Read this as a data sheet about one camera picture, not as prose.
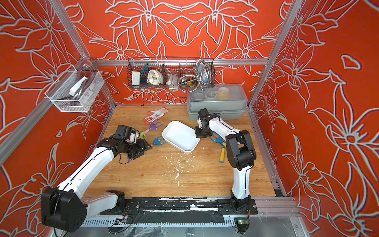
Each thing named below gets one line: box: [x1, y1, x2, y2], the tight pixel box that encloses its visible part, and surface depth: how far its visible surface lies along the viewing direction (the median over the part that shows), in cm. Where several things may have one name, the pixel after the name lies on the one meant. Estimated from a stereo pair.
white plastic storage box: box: [161, 120, 201, 154], surface depth 99 cm
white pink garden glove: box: [143, 107, 170, 125], surface depth 116 cm
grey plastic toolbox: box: [187, 83, 248, 121], surface depth 103 cm
